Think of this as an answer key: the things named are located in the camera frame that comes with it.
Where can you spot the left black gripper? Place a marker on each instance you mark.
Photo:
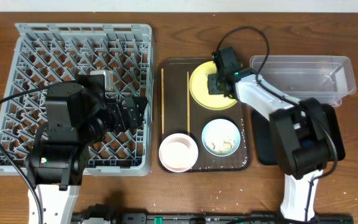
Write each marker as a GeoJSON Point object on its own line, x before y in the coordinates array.
{"type": "Point", "coordinates": [120, 113]}

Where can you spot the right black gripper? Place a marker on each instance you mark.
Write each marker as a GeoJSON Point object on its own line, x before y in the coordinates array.
{"type": "Point", "coordinates": [214, 83]}

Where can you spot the pink white bowl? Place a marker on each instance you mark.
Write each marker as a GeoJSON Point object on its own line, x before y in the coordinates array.
{"type": "Point", "coordinates": [178, 152]}

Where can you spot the light blue bowl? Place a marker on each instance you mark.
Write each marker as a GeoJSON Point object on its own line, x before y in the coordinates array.
{"type": "Point", "coordinates": [221, 137]}

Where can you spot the white cup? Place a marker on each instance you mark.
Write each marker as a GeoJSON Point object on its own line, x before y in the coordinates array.
{"type": "Point", "coordinates": [108, 78]}

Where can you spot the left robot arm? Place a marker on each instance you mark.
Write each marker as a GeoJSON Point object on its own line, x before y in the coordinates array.
{"type": "Point", "coordinates": [78, 115]}

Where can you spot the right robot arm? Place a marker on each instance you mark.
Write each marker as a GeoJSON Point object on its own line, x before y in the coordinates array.
{"type": "Point", "coordinates": [302, 132]}

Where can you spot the black waste tray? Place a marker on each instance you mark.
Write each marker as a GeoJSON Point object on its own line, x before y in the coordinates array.
{"type": "Point", "coordinates": [264, 145]}

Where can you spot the clear plastic waste bin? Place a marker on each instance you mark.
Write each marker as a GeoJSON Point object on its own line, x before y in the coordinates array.
{"type": "Point", "coordinates": [327, 78]}

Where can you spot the yellow round plate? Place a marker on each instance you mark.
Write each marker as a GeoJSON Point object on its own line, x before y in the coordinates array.
{"type": "Point", "coordinates": [199, 88]}

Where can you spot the dark brown serving tray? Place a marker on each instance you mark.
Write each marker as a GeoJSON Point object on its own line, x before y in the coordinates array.
{"type": "Point", "coordinates": [175, 118]}

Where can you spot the grey plastic dish rack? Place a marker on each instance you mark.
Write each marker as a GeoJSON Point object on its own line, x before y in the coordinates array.
{"type": "Point", "coordinates": [50, 53]}

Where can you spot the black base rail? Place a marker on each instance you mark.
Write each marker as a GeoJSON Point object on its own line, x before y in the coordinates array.
{"type": "Point", "coordinates": [109, 215]}

